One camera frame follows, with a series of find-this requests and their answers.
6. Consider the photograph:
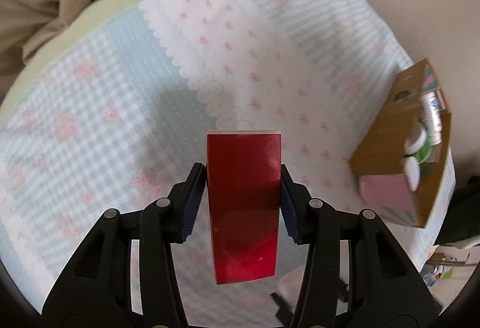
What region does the patterned blue pink blanket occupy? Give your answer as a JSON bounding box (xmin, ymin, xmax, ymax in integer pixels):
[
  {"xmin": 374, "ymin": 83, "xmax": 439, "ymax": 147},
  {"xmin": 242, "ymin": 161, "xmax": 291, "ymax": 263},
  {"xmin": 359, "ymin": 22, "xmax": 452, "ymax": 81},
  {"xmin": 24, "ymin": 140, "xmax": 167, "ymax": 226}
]
[{"xmin": 0, "ymin": 0, "xmax": 457, "ymax": 327}]

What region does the cardboard box with pink flaps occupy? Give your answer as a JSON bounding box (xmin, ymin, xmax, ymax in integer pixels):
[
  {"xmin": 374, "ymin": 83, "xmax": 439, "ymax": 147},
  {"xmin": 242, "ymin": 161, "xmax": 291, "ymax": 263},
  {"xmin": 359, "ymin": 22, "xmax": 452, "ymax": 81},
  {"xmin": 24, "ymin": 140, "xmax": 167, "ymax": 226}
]
[{"xmin": 350, "ymin": 59, "xmax": 452, "ymax": 227}]

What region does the white medicine bottle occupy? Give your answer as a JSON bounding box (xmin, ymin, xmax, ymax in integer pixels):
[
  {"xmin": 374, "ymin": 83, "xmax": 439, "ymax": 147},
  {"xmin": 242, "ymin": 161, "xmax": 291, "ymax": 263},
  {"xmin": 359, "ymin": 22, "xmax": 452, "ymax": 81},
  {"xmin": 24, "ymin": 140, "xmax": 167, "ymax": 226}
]
[{"xmin": 421, "ymin": 92, "xmax": 443, "ymax": 145}]

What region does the red rectangular box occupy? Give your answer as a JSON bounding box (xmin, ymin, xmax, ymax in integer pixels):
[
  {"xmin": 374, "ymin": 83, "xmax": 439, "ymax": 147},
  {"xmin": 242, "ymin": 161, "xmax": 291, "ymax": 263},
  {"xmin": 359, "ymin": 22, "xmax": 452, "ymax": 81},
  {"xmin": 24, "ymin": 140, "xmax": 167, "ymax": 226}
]
[{"xmin": 207, "ymin": 131, "xmax": 282, "ymax": 285}]

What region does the green labelled white jar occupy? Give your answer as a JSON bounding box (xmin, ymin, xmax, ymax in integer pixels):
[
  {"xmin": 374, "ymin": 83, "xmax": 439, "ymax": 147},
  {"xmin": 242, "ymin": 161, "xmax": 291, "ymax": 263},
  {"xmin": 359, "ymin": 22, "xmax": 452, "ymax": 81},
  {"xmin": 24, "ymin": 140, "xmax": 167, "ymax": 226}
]
[{"xmin": 403, "ymin": 123, "xmax": 431, "ymax": 164}]

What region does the white round lid jar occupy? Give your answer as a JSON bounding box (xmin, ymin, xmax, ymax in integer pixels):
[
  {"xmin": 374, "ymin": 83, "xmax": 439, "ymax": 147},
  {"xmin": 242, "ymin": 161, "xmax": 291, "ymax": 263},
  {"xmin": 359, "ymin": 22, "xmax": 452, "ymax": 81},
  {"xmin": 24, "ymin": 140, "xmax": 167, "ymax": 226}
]
[{"xmin": 402, "ymin": 157, "xmax": 421, "ymax": 192}]

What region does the small white case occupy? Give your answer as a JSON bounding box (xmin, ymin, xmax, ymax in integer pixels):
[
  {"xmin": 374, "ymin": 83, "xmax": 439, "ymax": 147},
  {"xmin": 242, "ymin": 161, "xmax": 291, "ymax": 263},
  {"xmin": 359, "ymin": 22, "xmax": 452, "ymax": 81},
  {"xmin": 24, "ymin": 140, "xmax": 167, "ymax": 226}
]
[{"xmin": 277, "ymin": 265, "xmax": 305, "ymax": 309}]

